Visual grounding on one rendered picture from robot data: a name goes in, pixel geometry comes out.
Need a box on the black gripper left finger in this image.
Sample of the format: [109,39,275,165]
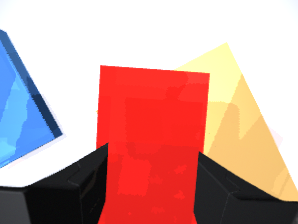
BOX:
[0,142,109,224]

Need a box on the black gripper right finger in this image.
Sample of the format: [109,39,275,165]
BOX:
[194,151,298,224]

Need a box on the blue open tray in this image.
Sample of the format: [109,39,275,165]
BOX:
[0,29,64,169]

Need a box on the red rectangular block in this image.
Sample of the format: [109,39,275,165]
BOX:
[96,65,210,224]

